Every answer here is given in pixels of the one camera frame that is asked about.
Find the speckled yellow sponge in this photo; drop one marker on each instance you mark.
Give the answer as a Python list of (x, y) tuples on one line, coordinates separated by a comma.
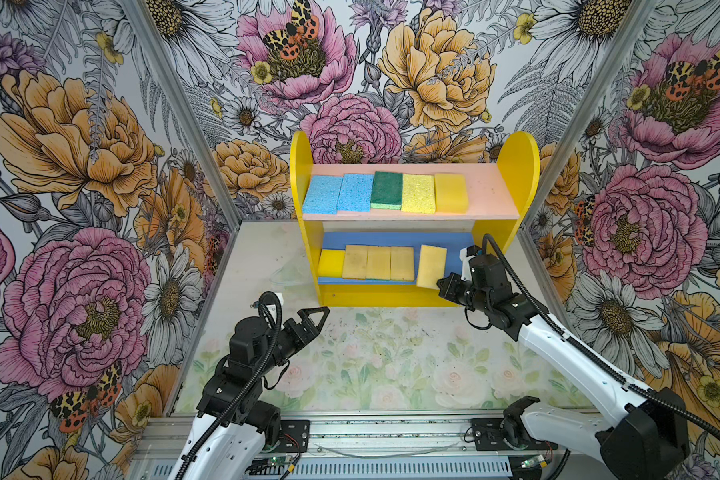
[(418, 194)]

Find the light blue sponge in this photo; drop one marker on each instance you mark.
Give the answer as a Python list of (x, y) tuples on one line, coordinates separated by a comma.
[(322, 195)]

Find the right aluminium frame post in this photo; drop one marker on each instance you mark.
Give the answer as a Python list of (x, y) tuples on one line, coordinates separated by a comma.
[(621, 48)]

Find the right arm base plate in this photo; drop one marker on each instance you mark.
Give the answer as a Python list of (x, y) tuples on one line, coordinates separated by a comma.
[(492, 433)]

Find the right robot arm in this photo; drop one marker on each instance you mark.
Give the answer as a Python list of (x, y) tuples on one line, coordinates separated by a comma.
[(636, 433)]

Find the bright yellow square sponge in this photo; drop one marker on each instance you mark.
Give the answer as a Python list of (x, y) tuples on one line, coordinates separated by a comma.
[(331, 263)]

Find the aluminium frame post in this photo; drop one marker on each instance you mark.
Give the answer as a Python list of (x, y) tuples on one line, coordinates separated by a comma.
[(621, 48), (160, 62)]

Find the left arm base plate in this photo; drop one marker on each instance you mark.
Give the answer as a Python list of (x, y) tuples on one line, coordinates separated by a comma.
[(292, 438)]

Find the yellow shelf with coloured boards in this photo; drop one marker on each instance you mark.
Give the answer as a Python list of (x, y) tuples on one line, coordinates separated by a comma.
[(382, 234)]

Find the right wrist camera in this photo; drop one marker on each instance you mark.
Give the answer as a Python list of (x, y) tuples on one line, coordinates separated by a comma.
[(471, 263)]

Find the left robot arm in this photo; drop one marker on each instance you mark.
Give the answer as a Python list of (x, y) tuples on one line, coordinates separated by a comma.
[(232, 425)]

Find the left aluminium frame post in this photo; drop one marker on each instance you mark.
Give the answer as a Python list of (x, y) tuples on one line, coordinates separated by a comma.
[(160, 62)]

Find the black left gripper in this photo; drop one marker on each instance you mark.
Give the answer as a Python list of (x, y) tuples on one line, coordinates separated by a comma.
[(311, 329)]

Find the tan yellow sponge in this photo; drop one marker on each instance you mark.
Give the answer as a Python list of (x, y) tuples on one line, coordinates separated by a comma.
[(431, 266), (402, 264), (378, 263)]

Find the green scouring sponge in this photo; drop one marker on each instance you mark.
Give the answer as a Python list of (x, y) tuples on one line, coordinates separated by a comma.
[(387, 190)]

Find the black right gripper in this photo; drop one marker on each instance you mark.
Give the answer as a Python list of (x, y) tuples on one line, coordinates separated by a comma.
[(449, 292)]

